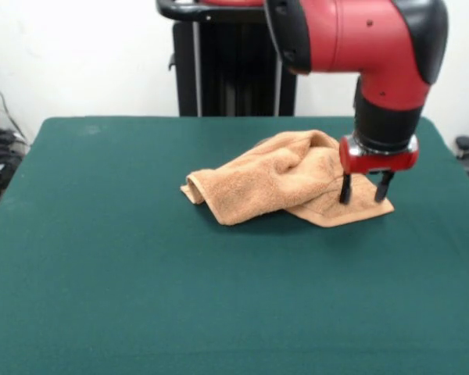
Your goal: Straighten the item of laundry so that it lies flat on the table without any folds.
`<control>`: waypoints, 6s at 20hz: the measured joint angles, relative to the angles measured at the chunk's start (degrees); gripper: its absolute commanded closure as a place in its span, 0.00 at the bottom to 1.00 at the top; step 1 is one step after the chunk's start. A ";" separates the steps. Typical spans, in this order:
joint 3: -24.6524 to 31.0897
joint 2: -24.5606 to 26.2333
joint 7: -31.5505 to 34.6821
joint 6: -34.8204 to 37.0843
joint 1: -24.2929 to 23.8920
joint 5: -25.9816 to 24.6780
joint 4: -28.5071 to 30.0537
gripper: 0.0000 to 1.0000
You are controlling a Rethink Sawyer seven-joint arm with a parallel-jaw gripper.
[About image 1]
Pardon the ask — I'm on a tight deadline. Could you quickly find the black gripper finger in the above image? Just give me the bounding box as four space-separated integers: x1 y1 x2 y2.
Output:
374 171 395 203
338 173 353 204

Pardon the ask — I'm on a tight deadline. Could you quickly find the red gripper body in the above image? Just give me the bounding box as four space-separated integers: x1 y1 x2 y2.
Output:
338 134 420 176

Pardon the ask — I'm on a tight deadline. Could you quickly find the tan terry towel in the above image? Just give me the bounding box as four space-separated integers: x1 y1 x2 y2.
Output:
180 130 395 227

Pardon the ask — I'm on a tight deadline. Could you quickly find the dark green table cloth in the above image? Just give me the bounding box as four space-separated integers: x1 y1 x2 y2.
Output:
0 116 469 375

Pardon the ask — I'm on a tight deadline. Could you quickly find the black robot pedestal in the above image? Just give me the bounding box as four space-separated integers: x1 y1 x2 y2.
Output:
155 0 298 117

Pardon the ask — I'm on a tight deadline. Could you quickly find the black cable bundle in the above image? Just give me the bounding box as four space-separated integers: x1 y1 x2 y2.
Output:
0 127 30 173

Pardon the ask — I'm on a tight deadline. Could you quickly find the grey cable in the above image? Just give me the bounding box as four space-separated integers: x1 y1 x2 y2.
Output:
0 72 27 140

